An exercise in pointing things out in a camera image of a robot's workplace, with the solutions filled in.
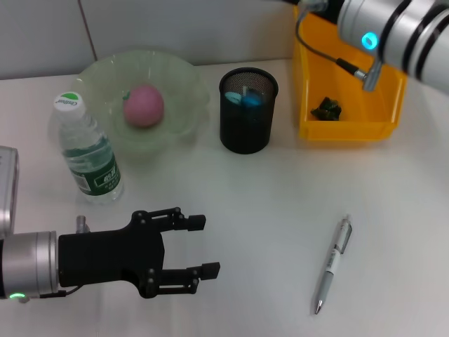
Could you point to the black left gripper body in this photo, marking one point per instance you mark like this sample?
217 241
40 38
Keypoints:
108 256

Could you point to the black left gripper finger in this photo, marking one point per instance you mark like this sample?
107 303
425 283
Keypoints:
186 277
172 219

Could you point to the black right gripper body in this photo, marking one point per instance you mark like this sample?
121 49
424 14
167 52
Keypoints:
331 10

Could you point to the green plastic wrapper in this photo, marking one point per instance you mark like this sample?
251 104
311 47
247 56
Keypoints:
326 109

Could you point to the clear green-label water bottle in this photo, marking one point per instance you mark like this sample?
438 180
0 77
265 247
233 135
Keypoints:
87 158

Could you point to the pink toy peach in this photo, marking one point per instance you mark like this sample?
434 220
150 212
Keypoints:
144 107

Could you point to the clear plastic ruler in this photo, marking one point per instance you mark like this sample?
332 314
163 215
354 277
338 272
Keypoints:
245 90

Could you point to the blue scissors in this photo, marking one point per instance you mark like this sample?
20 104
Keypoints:
250 102

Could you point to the grey white ballpoint pen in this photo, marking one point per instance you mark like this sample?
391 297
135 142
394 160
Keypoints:
333 259

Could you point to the green glass fruit plate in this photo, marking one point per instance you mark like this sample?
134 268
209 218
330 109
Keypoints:
175 105

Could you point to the black mesh pen holder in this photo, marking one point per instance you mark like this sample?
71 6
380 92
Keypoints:
245 130

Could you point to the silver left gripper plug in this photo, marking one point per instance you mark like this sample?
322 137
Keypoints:
82 224

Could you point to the yellow plastic bin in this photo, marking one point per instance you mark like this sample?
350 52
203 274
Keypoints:
343 105

